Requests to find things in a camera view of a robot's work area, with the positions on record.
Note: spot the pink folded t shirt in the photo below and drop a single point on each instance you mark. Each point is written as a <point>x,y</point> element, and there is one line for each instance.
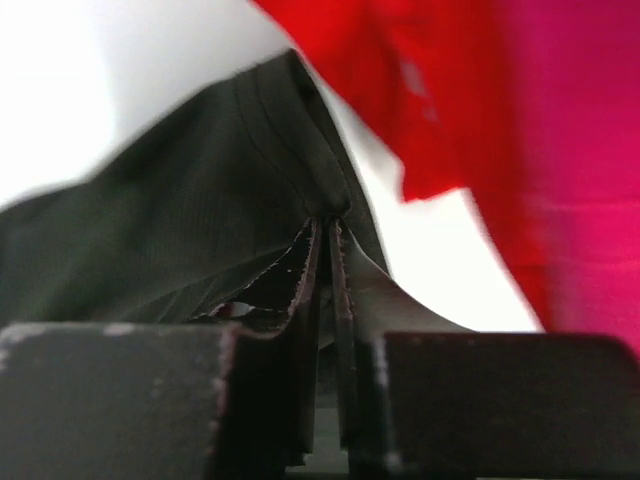
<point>577,83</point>

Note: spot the red folded t shirt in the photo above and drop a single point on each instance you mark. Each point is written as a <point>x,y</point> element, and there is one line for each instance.
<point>432,79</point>

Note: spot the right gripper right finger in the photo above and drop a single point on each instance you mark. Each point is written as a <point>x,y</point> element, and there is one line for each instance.
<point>421,397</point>

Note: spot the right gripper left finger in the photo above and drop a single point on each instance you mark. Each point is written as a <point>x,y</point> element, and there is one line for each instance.
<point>232,397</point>

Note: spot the black t shirt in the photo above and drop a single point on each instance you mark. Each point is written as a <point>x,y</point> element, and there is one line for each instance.
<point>193,210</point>

